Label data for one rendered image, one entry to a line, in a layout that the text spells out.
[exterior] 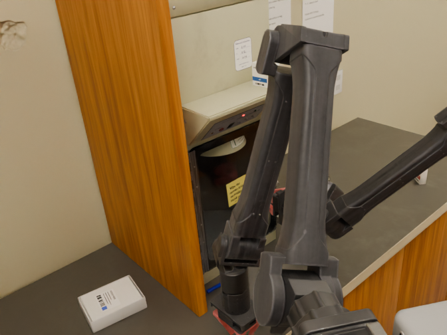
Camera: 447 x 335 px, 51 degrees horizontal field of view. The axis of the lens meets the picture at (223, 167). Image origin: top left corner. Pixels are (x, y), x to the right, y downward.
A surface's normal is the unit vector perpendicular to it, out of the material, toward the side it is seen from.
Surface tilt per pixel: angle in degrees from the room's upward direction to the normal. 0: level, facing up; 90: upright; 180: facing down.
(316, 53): 61
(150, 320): 0
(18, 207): 90
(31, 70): 90
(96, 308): 0
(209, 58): 90
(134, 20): 90
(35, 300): 0
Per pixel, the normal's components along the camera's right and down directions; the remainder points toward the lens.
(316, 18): 0.66, 0.31
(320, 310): -0.26, -0.84
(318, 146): 0.26, -0.07
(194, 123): -0.75, 0.36
